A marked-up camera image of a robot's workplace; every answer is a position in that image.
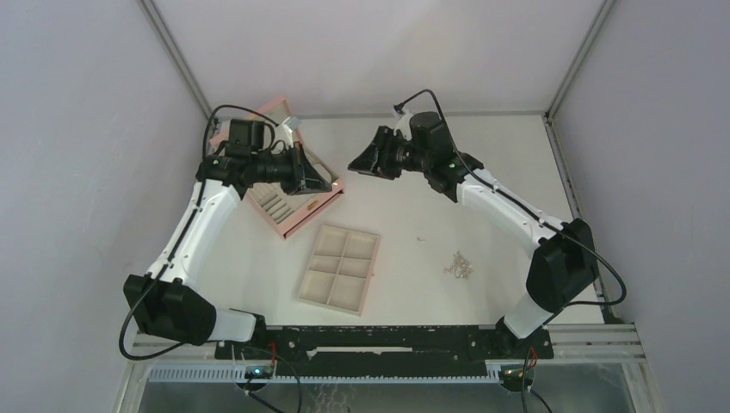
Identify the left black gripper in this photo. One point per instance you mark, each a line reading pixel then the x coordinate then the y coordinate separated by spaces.
pixel 304 178

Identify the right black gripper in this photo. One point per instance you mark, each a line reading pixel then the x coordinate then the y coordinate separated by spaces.
pixel 372 162

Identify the pink jewelry box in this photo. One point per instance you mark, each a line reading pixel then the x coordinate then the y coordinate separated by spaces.
pixel 285 213

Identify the beige six-compartment tray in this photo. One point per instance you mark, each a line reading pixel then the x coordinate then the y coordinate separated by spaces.
pixel 339 270

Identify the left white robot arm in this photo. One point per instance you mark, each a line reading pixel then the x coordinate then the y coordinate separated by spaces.
pixel 165 301

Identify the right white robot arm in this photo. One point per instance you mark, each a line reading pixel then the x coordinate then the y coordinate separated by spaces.
pixel 563 262

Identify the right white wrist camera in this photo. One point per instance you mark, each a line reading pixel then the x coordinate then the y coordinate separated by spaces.
pixel 402 125

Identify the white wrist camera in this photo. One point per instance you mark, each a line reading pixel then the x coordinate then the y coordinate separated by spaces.
pixel 289 129
pixel 402 125

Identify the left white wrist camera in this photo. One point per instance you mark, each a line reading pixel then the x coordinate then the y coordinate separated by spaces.
pixel 289 129

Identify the black mounting base plate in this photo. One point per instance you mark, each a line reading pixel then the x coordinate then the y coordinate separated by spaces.
pixel 386 352

